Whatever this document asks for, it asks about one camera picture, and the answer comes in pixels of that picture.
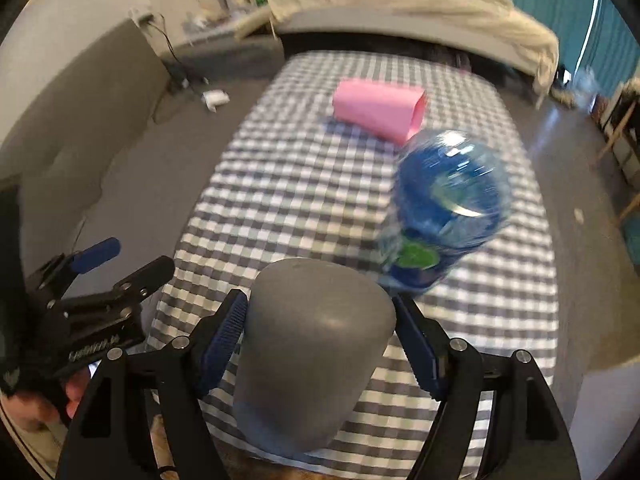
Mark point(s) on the wooden chair with clothes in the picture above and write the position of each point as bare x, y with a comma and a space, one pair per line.
628, 100

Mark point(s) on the white bedside table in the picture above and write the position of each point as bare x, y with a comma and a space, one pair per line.
238, 24

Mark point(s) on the beige bed sheet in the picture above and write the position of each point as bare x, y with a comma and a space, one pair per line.
425, 5

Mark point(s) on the grey plastic cup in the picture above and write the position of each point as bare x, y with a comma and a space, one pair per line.
314, 334

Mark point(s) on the white wall socket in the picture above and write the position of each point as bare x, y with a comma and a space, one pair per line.
140, 15

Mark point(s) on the large clear water jug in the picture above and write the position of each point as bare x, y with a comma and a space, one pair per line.
584, 86

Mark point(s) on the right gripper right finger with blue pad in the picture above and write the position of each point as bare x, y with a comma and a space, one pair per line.
526, 438

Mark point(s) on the person's left hand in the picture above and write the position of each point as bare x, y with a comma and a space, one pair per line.
32, 411

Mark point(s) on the grey fabric sofa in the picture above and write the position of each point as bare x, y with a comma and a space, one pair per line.
103, 148

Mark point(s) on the blue plastic water bottle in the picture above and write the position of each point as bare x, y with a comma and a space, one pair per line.
451, 194

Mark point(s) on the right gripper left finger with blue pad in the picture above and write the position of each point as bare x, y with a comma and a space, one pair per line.
109, 437

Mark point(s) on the crumpled white tissue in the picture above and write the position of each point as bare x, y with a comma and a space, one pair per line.
213, 99

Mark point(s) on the teal curtain right panel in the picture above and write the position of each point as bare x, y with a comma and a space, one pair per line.
612, 52

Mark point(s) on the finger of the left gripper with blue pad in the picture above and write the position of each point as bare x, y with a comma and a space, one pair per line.
126, 294
51, 280

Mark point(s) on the pink rectangular box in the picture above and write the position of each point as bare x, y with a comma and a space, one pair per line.
392, 112

